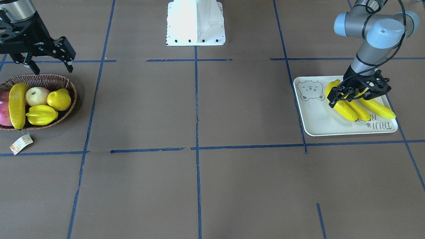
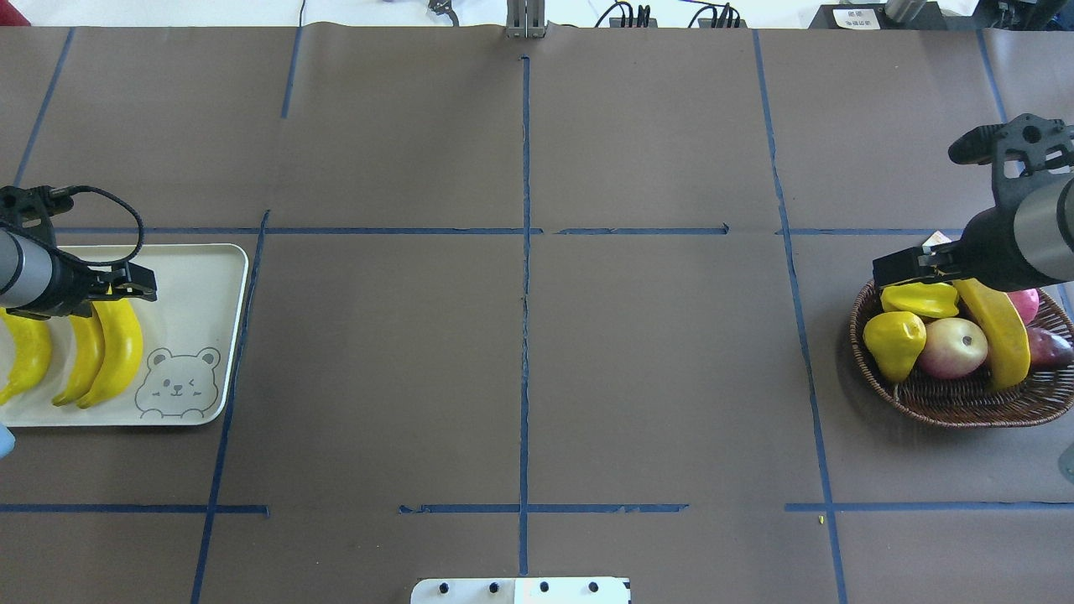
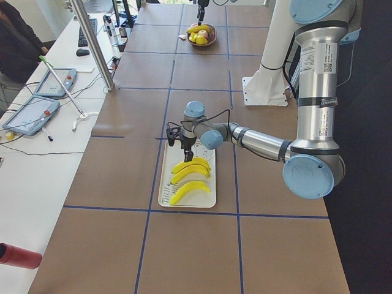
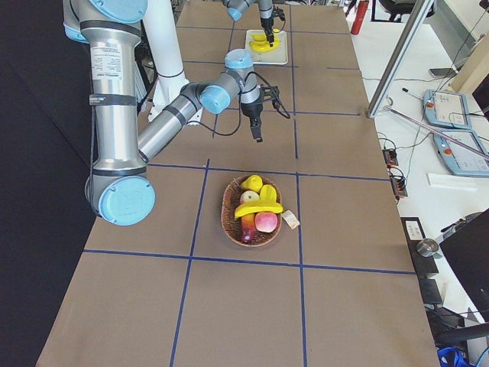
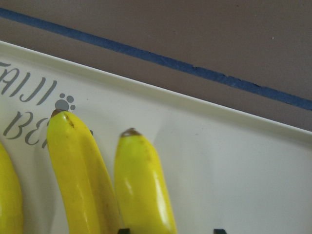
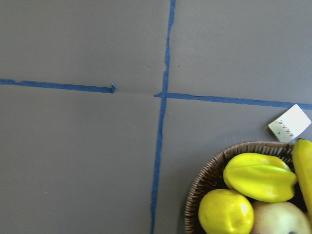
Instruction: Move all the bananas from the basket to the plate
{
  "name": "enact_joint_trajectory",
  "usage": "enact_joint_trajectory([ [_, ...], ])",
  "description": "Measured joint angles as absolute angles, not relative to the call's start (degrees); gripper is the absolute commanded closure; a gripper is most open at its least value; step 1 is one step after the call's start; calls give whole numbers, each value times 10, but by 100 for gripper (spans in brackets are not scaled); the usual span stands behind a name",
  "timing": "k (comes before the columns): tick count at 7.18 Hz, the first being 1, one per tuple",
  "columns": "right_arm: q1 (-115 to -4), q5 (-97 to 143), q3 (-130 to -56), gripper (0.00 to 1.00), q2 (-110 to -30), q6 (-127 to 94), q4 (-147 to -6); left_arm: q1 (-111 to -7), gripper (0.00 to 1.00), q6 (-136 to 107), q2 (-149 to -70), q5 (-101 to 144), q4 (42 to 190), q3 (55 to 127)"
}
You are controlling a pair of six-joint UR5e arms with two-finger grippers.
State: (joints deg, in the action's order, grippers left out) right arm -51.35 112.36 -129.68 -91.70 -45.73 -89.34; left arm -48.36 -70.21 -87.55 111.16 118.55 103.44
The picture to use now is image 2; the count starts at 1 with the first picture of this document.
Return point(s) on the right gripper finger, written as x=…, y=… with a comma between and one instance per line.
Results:
x=924, y=264

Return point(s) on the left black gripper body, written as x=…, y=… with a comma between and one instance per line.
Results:
x=72, y=287

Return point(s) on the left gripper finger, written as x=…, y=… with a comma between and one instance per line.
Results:
x=113, y=294
x=129, y=278

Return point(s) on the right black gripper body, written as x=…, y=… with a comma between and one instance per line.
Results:
x=987, y=241

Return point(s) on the yellow banana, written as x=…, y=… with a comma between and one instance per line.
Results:
x=32, y=355
x=123, y=352
x=90, y=351
x=1009, y=349

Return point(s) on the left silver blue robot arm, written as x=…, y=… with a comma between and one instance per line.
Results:
x=12, y=296

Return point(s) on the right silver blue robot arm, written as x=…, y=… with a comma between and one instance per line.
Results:
x=1024, y=242

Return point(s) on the paper basket tag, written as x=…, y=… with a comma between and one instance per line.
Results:
x=936, y=238

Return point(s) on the brown wicker basket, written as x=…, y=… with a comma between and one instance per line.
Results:
x=967, y=402

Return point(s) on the white bear tray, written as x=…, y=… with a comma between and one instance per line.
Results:
x=190, y=336

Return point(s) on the red apple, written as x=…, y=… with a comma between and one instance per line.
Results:
x=1026, y=303

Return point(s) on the yellow pear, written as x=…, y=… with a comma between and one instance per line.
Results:
x=895, y=341

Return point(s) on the pale green apple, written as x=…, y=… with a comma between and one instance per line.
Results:
x=954, y=348

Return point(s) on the dark purple mango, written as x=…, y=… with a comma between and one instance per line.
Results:
x=1048, y=350

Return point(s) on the steel cup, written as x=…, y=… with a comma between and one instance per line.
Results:
x=902, y=12

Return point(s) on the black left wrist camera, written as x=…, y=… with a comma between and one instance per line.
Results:
x=29, y=211

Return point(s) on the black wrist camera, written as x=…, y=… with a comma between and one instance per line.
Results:
x=29, y=211
x=1025, y=155

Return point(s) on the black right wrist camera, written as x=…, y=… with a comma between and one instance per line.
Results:
x=1025, y=155

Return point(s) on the aluminium frame post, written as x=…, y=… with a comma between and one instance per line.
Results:
x=526, y=19

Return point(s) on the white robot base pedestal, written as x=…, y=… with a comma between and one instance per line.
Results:
x=556, y=589

